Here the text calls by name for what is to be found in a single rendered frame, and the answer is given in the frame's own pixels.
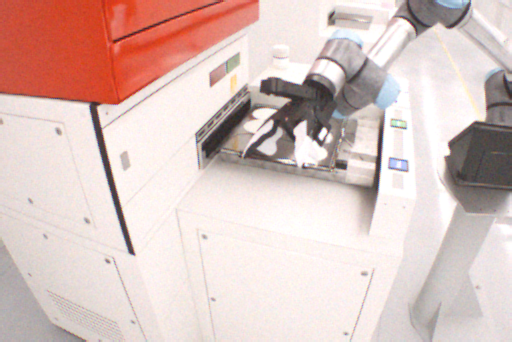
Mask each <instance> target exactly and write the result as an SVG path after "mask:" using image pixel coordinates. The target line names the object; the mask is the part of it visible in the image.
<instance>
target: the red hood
mask: <svg viewBox="0 0 512 342"><path fill-rule="evenodd" d="M259 19H260V0H0V92H2V93H4V92H6V93H10V94H11V93H15V94H23V95H27V94H28V95H32V96H35V95H37V96H42V97H44V96H46V97H51V98H54V97H56V98H61V99H65V98H66V99H71V100H82V101H87V102H89V101H92V102H98V103H101V104H104V103H106V104H111V105H117V106H118V105H120V104H121V103H122V102H124V101H125V100H127V99H129V98H130V97H132V96H133V95H134V94H136V93H138V92H139V91H141V90H143V89H144V88H145V87H147V86H148V85H150V84H152V83H153V82H155V81H157V80H158V79H159V78H161V77H162V76H164V75H166V74H167V73H169V72H171V71H172V70H174V69H176V68H177V67H178V66H180V65H181V64H183V63H185V62H186V61H188V60H190V59H192V58H193V57H195V56H197V55H198V54H200V53H202V52H205V51H206V50H207V49H209V48H211V47H212V46H214V45H216V44H217V43H219V42H221V41H222V40H224V39H226V38H228V37H231V36H232V35H234V34H236V33H237V32H238V31H240V30H241V29H243V28H246V27H248V26H250V25H251V24H253V23H255V22H256V21H259Z"/></svg>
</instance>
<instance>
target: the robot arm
mask: <svg viewBox="0 0 512 342"><path fill-rule="evenodd" d="M472 3H473V2H472V0H404V1H403V2H402V4H401V5H400V6H399V7H398V9H397V10H396V12H395V13H394V15H393V16H392V18H391V19H390V20H389V21H388V22H387V26H386V30H385V32H384V33H383V34H382V35H381V36H380V38H379V39H377V41H376V43H375V44H373V46H372V48H371V49H369V50H368V53H367V54H366V55H365V54H364V53H363V52H362V48H363V42H362V40H361V39H360V37H359V35H358V34H357V33H356V32H354V31H352V30H349V29H337V30H336V31H335V32H334V33H332V35H331V36H330V38H329V39H327V41H326V43H325V45H324V47H323V48H322V50H321V51H320V53H319V55H318V57H317V59H316V60H315V62H313V64H312V66H311V67H310V69H309V70H308V74H306V77H305V79H304V81H303V82H302V85H301V84H297V83H293V82H289V81H286V80H282V79H281V78H278V77H267V79H264V80H261V85H260V93H265V94H266V95H268V96H272V97H282V98H287V99H291V101H288V102H287V103H285V104H284V105H283V106H282V107H281V109H280V110H279V111H277V112H276V113H274V114H273V115H272V116H269V117H268V118H267V119H266V120H265V121H264V123H263V124H262V125H261V126H260V127H259V129H258V130H257V132H256V133H255V135H254V136H253V137H252V139H251V141H250V142H249V144H248V146H247V148H246V150H245V152H244V154H243V158H244V159H246V158H247V157H248V156H249V155H251V154H252V153H253V152H254V151H255V149H258V150H260V151H262V152H264V153H266V154H268V155H272V154H274V153H275V152H276V151H277V145H276V141H277V140H278V139H279V138H280V137H281V136H282V134H283V129H284V130H285V131H286V134H285V135H286V136H287V138H288V139H289V140H290V141H293V143H294V144H295V146H296V150H295V153H294V156H295V159H296V163H297V166H298V167H301V166H302V165H303V163H304V161H305V160H306V158H307V156H308V155H309V157H311V158H312V159H314V160H315V161H317V160H318V159H319V157H318V153H317V151H316V149H315V147H314V145H313V143H312V142H313V141H315V142H316V143H317V145H318V146H319V147H321V146H322V144H323V143H324V142H325V140H326V138H327V137H328V135H329V133H330V131H331V129H332V128H333V127H332V126H331V124H330V123H329V121H330V119H331V117H332V115H333V116H334V117H335V118H339V119H341V118H345V117H348V116H353V114H354V113H356V112H358V111H359V110H361V109H363V108H364V107H366V106H368V105H371V104H374V106H375V107H377V108H379V109H381V110H385V109H387V108H388V107H390V106H391V104H392V103H394V102H395V101H396V100H397V97H398V96H399V94H400V93H401V85H400V83H398V82H397V80H396V79H395V78H393V77H392V76H391V74H390V73H389V74H388V73H387V71H388V70H389V69H390V68H391V66H392V65H393V63H394V62H395V61H396V59H397V58H398V57H399V55H400V54H401V53H402V51H403V50H404V49H405V47H406V46H407V45H409V44H410V45H411V44H413V42H415V39H416V38H418V36H419V35H421V34H423V33H424V32H426V31H427V30H429V29H430V28H432V27H433V26H435V25H437V23H440V24H441V25H442V26H443V27H445V28H447V29H448V30H451V29H455V30H457V31H458V32H459V33H461V34H462V35H463V36H465V37H466V38H467V39H468V40H469V41H470V42H472V43H473V44H474V45H475V46H476V47H477V48H478V49H480V50H481V51H482V52H484V53H485V54H486V55H487V56H488V57H489V58H491V60H492V61H494V63H496V64H497V65H498V66H499V67H497V68H494V69H492V70H490V71H489V72H487V74H486V75H485V77H484V90H485V103H486V118H485V120H484V122H491V123H501V124H507V125H511V126H512V42H511V40H509V38H508V37H507V36H505V35H504V34H503V33H502V32H501V31H499V29H498V28H497V27H496V26H494V25H493V24H492V23H491V22H489V21H488V19H486V18H485V16H483V15H482V14H481V13H479V12H478V11H477V10H476V9H475V8H474V7H472ZM279 125H281V127H283V129H282V128H281V127H278V126H279ZM323 129H326V131H327V133H326V135H325V137H324V139H323V141H321V140H320V138H319V136H320V134H321V132H322V130H323Z"/></svg>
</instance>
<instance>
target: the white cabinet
mask: <svg viewBox="0 0 512 342"><path fill-rule="evenodd" d="M176 211H177V216H178V222H179V228H180V234H181V240H182V245H183V251H184V253H185V258H186V263H187V269H188V275H189V280H190V286H191V291H192V294H193V297H194V302H195V307H196V313H197V318H198V324H199V328H200V330H201V334H202V339H203V342H370V339H371V337H372V334H373V331H374V329H375V326H376V324H377V321H378V319H379V318H380V316H381V313H382V311H383V308H384V305H385V302H386V299H387V297H388V294H389V291H390V289H391V286H392V283H393V280H394V278H395V275H396V273H397V271H398V269H399V266H400V263H401V260H402V259H399V258H395V257H391V256H389V257H388V256H383V255H380V254H376V253H374V254H372V253H368V252H365V251H360V250H353V249H348V248H344V247H341V246H336V245H333V246H332V245H328V244H323V243H320V242H316V241H311V240H307V239H302V238H298V237H297V238H294V237H289V236H285V235H281V234H277V233H273V232H269V231H264V230H260V229H256V228H251V227H247V226H243V225H238V224H234V223H230V222H225V221H221V220H217V219H212V218H208V217H204V216H199V215H195V214H190V213H187V212H183V211H178V210H176Z"/></svg>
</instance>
